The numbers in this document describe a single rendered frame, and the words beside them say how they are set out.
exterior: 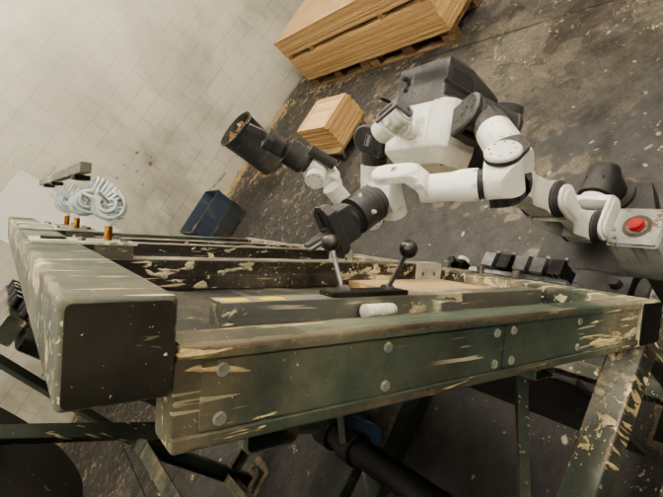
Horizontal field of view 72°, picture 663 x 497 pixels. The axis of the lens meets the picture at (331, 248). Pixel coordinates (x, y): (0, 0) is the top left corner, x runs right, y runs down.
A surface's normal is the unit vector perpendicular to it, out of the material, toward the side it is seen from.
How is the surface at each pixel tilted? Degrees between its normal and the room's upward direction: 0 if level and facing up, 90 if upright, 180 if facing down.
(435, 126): 23
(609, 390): 0
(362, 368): 90
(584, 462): 0
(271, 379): 90
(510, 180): 96
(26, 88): 90
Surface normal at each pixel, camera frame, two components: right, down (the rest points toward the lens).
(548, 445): -0.66, -0.53
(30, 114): 0.58, 0.11
